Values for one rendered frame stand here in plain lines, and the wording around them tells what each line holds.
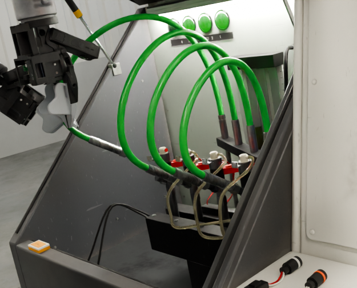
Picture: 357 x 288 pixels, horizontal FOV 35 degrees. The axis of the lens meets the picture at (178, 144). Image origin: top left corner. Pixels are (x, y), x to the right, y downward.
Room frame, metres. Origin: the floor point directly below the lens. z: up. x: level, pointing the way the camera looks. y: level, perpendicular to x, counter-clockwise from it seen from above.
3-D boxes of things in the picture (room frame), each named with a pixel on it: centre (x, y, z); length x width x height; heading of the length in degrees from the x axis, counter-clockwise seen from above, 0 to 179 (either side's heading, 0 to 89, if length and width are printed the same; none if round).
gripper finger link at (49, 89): (1.09, 0.23, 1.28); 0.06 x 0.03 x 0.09; 130
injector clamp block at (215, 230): (1.12, -0.04, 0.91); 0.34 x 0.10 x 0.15; 40
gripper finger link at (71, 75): (1.07, 0.19, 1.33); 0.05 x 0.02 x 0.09; 40
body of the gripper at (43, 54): (1.07, 0.22, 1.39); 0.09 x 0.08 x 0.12; 130
